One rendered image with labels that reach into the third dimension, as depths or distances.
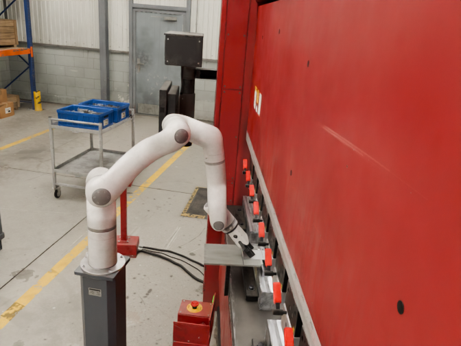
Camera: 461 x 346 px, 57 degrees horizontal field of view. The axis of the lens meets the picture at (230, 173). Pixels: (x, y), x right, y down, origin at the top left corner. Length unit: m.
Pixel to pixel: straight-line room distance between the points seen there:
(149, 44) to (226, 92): 6.63
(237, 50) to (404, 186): 2.09
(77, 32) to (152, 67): 1.78
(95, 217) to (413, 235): 1.42
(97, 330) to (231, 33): 1.74
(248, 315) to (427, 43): 1.48
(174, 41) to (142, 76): 6.58
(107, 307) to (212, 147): 0.83
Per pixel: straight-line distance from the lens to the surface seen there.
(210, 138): 1.76
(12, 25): 9.60
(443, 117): 0.55
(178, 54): 2.77
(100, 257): 1.89
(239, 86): 2.64
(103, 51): 9.43
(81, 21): 9.84
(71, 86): 10.12
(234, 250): 2.08
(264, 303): 1.91
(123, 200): 3.76
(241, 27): 2.62
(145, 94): 9.35
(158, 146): 1.70
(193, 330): 1.95
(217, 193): 1.83
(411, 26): 0.66
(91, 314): 2.04
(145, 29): 9.23
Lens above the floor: 2.04
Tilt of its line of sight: 20 degrees down
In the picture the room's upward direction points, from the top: 5 degrees clockwise
